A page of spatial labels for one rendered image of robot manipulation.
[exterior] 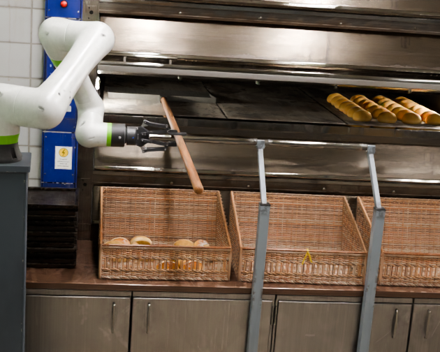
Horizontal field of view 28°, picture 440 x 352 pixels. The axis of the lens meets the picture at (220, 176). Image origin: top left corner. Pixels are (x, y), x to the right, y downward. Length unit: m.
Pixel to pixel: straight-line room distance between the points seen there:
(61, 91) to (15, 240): 0.52
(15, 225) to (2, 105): 0.40
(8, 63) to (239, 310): 1.47
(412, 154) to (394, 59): 0.47
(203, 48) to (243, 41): 0.18
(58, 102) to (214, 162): 1.38
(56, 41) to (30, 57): 0.81
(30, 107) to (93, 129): 0.63
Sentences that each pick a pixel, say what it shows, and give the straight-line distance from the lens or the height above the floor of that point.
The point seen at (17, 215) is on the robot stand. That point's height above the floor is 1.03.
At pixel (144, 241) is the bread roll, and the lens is 3.98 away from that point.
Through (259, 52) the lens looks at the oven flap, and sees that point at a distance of 4.00.
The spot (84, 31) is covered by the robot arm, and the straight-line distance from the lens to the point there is 3.11.
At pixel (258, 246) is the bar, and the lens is 3.57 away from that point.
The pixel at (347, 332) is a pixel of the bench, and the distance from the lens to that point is 3.86.
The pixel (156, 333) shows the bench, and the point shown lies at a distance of 3.73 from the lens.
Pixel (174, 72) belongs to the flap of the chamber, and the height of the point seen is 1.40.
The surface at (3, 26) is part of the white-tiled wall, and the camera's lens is 3.98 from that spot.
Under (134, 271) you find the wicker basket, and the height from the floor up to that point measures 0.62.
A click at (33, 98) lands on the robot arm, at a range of 2.84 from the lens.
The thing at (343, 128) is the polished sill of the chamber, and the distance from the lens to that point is 4.15.
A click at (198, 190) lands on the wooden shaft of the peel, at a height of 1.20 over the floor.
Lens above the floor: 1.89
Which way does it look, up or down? 14 degrees down
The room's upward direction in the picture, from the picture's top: 4 degrees clockwise
